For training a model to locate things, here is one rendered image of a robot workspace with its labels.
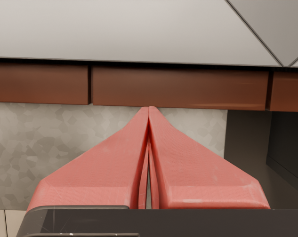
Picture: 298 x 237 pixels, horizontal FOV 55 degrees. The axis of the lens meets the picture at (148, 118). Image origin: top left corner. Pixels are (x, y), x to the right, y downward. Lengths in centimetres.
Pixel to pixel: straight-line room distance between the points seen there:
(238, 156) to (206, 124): 78
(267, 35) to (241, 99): 7
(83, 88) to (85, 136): 17
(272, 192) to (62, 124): 103
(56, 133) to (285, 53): 34
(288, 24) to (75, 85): 20
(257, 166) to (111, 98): 102
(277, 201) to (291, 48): 112
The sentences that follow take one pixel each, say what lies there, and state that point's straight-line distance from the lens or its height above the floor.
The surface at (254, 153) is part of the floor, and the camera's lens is 124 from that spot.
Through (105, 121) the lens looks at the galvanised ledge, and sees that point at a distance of 45.
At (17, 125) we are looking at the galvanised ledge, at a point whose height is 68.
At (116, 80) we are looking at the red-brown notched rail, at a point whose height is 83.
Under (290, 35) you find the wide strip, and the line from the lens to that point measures 27.
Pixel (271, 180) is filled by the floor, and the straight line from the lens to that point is 131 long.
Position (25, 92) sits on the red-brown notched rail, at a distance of 32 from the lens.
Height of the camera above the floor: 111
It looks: 80 degrees down
